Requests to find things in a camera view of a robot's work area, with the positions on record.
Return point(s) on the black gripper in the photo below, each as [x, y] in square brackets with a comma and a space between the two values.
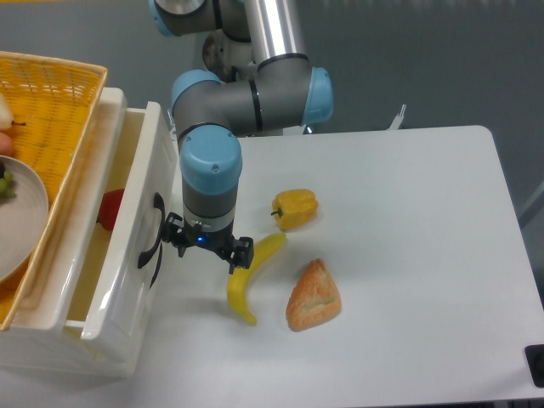
[211, 234]

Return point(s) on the white drawer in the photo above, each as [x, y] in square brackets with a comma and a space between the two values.
[113, 296]

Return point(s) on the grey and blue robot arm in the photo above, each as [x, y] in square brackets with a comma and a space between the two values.
[210, 157]

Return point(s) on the white drawer cabinet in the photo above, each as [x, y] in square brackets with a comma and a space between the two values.
[39, 336]

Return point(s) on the yellow banana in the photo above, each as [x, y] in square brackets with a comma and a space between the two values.
[239, 281]

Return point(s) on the yellow bell pepper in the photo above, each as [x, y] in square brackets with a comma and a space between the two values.
[293, 208]

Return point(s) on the red bell pepper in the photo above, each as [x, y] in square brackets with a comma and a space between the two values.
[109, 208]

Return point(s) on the golden pastry bread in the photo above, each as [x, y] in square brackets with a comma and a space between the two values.
[315, 298]

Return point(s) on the grey plate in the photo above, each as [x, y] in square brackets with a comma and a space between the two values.
[23, 216]

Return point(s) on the green grapes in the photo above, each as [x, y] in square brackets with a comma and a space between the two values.
[7, 190]

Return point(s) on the yellow woven basket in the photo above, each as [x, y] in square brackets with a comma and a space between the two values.
[56, 100]

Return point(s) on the peach fruit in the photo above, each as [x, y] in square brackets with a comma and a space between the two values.
[6, 145]

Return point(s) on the white pear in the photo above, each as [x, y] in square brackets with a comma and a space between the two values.
[6, 115]

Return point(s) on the black object at table corner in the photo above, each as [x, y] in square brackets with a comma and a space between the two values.
[535, 358]

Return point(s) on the lower drawer black handle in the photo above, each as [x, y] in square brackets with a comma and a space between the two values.
[157, 267]

